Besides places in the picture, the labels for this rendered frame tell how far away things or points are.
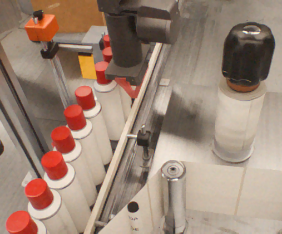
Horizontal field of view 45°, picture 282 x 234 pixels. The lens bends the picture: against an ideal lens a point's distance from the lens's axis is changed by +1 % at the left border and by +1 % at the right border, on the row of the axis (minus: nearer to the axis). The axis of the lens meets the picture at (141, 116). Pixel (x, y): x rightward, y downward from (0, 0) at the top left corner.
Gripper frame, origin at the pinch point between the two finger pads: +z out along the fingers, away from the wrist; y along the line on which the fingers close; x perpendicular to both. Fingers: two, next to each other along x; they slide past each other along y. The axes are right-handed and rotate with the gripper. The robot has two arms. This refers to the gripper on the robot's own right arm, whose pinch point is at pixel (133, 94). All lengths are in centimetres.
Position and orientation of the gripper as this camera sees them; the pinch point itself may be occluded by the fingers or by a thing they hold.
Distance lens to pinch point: 71.0
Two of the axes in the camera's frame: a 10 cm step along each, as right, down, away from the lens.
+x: -9.6, -1.2, 2.5
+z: 1.0, 7.0, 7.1
